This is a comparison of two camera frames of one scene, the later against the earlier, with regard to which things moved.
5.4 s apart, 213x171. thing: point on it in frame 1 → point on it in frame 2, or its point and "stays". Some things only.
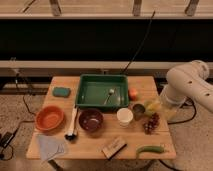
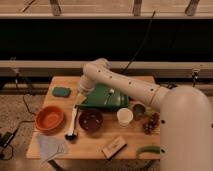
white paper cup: (124, 115) stays
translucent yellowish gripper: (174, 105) → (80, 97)
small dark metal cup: (138, 110) stays
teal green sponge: (64, 92) stays
